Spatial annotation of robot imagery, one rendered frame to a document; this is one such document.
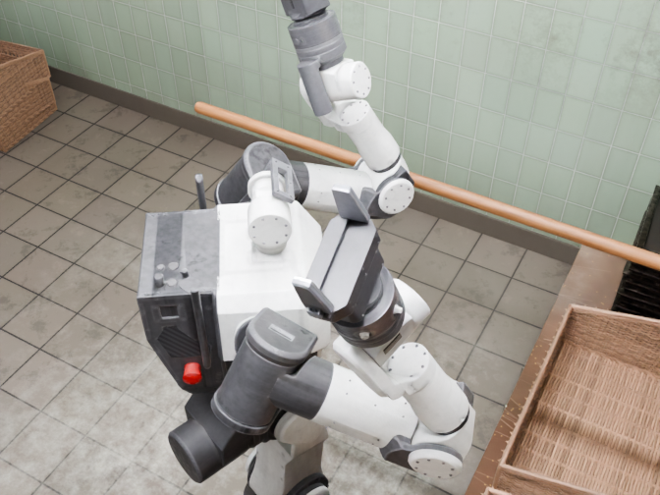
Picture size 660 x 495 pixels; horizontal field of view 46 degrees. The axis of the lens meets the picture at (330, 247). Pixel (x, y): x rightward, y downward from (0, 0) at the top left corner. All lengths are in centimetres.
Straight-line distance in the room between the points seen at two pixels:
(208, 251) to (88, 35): 295
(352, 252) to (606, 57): 208
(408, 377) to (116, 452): 183
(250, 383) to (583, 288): 149
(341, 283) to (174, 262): 50
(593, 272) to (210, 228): 146
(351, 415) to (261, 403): 13
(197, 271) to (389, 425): 38
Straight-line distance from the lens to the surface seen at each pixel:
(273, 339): 110
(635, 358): 223
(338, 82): 139
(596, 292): 243
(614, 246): 164
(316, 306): 79
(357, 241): 82
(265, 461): 179
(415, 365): 104
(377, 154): 151
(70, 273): 333
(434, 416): 110
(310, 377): 112
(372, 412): 115
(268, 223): 116
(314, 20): 138
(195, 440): 149
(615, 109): 290
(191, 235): 130
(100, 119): 416
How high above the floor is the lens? 227
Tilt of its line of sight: 44 degrees down
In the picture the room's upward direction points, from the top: straight up
